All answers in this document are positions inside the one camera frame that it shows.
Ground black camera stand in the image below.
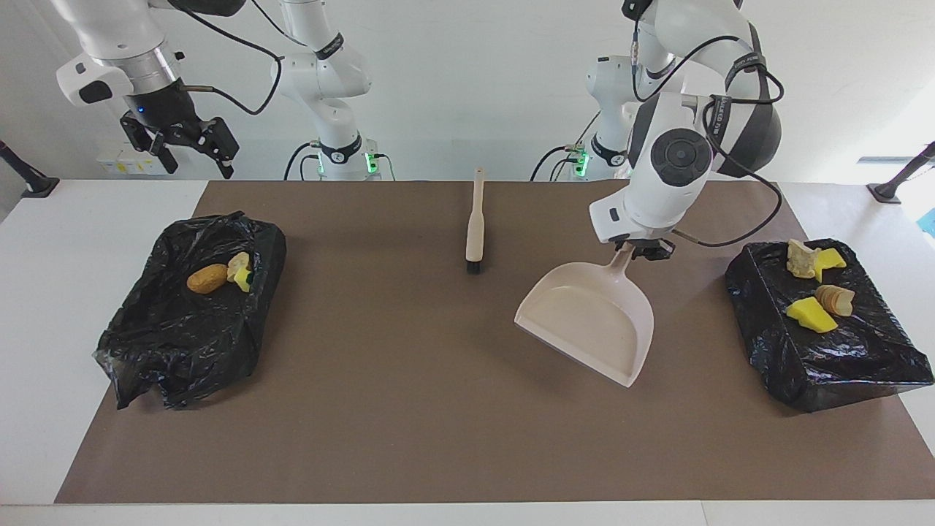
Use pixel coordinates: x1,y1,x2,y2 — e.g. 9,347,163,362
867,142,935,204
0,140,61,198

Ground beige plastic dustpan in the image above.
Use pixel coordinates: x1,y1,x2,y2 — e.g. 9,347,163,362
514,243,656,388

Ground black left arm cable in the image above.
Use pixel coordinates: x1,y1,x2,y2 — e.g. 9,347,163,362
631,22,787,248

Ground black right base cables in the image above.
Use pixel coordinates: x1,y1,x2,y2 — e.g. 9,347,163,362
283,141,396,182

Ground notched yellow sponge piece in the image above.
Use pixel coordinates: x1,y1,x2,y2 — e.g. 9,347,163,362
813,248,848,283

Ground brown bread roll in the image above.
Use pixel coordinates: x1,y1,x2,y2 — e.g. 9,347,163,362
186,264,229,295

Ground beige hand brush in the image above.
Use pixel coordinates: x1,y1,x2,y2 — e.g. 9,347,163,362
465,167,486,275

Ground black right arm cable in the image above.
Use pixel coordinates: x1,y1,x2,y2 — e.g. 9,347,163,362
168,0,308,116

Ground white power strip box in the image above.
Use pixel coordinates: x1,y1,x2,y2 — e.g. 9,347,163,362
97,140,176,176

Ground orange striped croissant piece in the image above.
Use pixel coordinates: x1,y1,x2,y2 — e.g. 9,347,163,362
814,284,855,317

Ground brown table mat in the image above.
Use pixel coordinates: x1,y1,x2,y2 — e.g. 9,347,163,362
55,180,935,505

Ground black base cables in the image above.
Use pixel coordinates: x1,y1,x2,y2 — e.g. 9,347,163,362
283,141,396,182
530,113,604,182

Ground black bag lined bin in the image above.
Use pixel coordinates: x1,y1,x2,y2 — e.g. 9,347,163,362
92,212,287,410
725,238,935,413

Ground black left base cables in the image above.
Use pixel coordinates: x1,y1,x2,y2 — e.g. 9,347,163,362
530,113,604,182

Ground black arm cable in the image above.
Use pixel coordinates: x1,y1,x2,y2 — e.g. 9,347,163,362
631,22,787,248
168,0,308,116

